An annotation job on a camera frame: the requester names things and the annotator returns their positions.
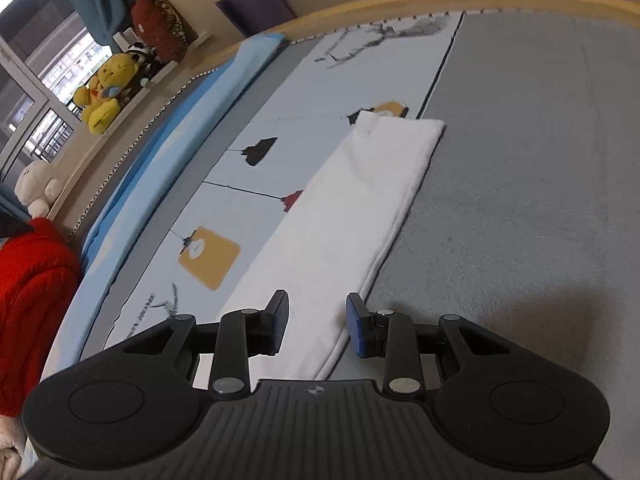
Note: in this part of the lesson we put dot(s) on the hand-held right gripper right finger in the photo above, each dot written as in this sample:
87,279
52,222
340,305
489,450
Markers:
356,327

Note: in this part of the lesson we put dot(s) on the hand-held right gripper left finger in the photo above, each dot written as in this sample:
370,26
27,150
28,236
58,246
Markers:
279,322

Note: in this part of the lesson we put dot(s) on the white garment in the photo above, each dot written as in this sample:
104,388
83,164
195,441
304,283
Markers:
350,200

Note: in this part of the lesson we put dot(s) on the light blue blanket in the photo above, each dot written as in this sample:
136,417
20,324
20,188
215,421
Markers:
150,170

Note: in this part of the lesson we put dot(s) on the grey printed bed sheet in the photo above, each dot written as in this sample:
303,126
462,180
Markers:
525,160

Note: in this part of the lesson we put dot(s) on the beige window sill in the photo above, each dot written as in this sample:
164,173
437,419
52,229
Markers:
92,160

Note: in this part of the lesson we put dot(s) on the red knitted cloth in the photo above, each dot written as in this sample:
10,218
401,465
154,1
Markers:
30,300

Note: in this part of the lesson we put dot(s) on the yellow plush toy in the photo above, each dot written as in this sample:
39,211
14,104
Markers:
112,80

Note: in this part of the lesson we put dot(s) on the black and white plush toy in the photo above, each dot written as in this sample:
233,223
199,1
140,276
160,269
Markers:
142,57

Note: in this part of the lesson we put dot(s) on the purple box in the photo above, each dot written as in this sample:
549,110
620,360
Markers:
257,2

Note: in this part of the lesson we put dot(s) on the dark red cushion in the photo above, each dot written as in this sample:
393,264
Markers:
157,22

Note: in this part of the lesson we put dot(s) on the window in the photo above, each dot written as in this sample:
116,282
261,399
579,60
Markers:
30,50

